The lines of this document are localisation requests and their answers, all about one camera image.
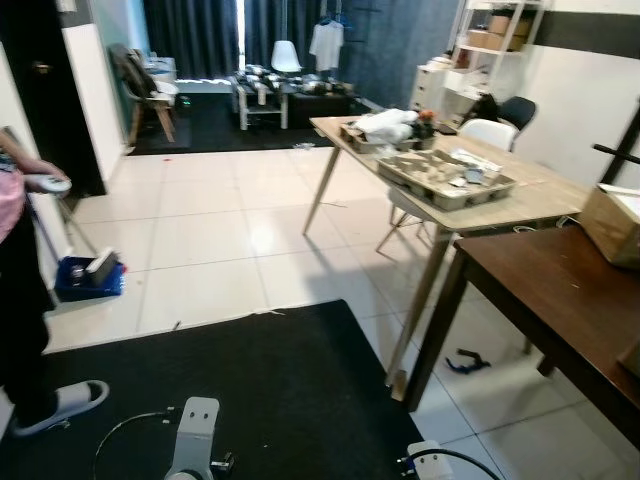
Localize dark brown wooden table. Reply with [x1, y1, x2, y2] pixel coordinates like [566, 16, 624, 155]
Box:
[405, 222, 640, 448]

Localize light wooden table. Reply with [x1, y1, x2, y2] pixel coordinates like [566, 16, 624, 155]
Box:
[303, 113, 593, 403]

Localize black door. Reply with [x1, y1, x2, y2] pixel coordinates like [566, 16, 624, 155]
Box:
[0, 0, 107, 199]

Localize small black rug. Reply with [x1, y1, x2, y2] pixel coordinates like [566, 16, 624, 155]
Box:
[130, 92, 377, 157]

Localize cardboard box on shelf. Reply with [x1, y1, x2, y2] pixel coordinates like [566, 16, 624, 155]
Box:
[467, 14, 532, 52]

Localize white handheld controller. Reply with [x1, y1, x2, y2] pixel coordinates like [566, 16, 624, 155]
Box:
[25, 175, 73, 197]

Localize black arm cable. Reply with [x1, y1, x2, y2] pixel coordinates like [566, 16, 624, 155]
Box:
[410, 447, 501, 480]
[93, 409, 181, 480]

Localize person in pink shirt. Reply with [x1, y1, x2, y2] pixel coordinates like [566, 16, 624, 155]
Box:
[0, 128, 73, 431]

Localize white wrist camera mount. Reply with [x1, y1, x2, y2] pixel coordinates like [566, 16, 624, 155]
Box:
[400, 440, 454, 480]
[165, 397, 223, 480]

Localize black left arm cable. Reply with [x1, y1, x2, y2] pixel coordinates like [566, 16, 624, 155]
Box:
[93, 409, 181, 480]

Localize large black rug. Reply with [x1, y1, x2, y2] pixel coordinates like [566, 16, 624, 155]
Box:
[0, 298, 427, 480]

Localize cluttered low table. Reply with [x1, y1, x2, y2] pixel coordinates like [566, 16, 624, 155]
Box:
[232, 66, 352, 132]

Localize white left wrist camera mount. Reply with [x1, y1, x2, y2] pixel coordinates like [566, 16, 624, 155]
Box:
[165, 397, 223, 480]

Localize small white shell chair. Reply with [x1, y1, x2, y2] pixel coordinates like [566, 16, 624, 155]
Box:
[270, 40, 304, 77]

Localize woven basket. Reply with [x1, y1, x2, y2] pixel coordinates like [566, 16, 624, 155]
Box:
[340, 118, 438, 155]

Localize white slipper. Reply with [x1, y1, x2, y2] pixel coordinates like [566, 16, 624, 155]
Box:
[12, 380, 111, 438]

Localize white cloth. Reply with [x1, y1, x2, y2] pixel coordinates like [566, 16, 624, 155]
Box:
[355, 108, 420, 142]

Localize cardboard tray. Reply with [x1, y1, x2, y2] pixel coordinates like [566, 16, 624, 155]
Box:
[377, 150, 519, 212]

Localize wooden chair with jacket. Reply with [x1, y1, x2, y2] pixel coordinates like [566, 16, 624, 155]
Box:
[109, 44, 182, 147]

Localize person's hand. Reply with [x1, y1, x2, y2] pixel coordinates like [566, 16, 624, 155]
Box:
[14, 156, 59, 187]

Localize white ladder shelf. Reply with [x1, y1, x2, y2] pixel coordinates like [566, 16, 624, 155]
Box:
[445, 0, 552, 103]

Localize white drawer cabinet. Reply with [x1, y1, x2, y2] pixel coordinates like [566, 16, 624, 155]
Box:
[410, 62, 457, 117]

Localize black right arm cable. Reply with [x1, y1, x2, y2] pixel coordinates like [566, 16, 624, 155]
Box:
[410, 447, 501, 480]

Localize dark curtain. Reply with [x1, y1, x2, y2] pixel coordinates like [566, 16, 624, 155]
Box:
[142, 0, 241, 80]

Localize blue plastic basket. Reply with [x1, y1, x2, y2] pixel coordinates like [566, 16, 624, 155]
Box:
[55, 250, 128, 304]

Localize white hanging t-shirt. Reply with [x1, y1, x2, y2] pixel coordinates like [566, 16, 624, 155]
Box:
[308, 20, 347, 72]

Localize black office chair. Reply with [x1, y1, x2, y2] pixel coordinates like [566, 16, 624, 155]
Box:
[493, 95, 538, 132]

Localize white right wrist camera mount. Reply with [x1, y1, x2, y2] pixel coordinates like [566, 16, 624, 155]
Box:
[400, 440, 454, 480]

